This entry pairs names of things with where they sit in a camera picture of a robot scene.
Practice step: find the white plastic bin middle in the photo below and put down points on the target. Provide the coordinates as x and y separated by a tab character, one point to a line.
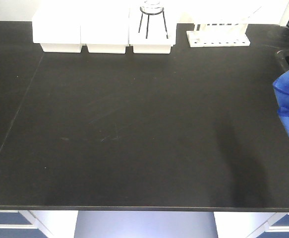
105	31

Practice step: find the white plastic bin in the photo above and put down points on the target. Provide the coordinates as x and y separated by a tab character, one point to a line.
105	31
156	43
56	32

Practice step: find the white plastic bin left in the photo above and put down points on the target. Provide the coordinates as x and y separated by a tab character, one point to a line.
56	32

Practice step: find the white plastic bin right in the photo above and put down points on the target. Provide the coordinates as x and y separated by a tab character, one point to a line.
156	43

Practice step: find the blue cabinet left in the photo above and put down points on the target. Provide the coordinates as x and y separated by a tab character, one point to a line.
21	224

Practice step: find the black wire tripod stand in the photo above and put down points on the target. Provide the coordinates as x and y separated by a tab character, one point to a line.
148	21

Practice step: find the blue cabinet right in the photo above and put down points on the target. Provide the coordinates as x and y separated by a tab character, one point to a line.
252	224

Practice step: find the clear glass flask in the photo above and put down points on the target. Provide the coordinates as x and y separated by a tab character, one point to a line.
151	6

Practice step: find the blue cabinet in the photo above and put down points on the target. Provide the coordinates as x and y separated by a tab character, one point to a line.
21	224
252	224

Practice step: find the white test tube rack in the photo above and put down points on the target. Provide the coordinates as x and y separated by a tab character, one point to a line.
224	30

